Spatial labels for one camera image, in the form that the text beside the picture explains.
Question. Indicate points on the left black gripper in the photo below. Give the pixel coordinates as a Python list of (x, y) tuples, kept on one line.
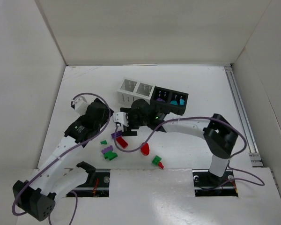
[(99, 108)]

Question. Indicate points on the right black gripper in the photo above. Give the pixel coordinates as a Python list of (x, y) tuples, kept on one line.
[(129, 126)]

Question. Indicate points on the red rectangular lego brick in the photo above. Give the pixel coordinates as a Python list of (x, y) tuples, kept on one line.
[(120, 140)]

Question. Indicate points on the purple studded lego brick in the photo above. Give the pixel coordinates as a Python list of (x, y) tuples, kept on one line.
[(107, 149)]

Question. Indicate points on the green notched lego brick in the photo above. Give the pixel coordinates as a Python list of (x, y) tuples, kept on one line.
[(110, 155)]

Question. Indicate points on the teal round lego piece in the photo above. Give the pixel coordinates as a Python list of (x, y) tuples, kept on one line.
[(174, 102)]

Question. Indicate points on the blue rectangular lego brick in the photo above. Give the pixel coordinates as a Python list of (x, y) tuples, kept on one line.
[(181, 102)]

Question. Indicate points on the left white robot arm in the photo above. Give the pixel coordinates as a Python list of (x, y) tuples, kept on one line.
[(37, 195)]

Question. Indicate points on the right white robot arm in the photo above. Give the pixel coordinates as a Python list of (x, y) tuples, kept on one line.
[(219, 135)]

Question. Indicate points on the red oval lego piece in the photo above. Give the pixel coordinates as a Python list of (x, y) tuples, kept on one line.
[(145, 149)]

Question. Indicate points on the white double container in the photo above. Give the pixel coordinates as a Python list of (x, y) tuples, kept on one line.
[(131, 90)]

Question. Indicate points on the green square lego brick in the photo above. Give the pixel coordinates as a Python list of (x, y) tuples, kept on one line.
[(156, 160)]

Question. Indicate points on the black double container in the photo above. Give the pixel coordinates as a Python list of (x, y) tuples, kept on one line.
[(168, 95)]

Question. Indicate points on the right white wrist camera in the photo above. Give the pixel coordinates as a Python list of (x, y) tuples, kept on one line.
[(121, 118)]

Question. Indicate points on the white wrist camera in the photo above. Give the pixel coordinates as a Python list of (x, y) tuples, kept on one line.
[(79, 105), (121, 118)]

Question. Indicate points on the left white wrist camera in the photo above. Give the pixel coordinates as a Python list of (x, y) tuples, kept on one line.
[(79, 105)]

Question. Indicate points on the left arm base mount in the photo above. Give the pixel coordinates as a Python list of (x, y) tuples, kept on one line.
[(95, 187)]

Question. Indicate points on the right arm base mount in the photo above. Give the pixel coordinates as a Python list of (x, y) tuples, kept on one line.
[(208, 185)]

